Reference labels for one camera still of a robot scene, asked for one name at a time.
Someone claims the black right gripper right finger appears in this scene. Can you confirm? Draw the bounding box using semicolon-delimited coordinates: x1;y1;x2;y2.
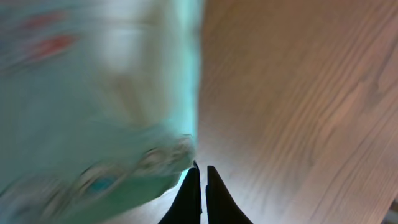
206;166;252;224

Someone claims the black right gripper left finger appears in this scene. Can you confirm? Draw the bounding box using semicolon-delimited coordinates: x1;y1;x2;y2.
159;161;202;224

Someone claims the light green snack packet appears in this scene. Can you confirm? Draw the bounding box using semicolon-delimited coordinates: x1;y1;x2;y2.
1;0;205;223

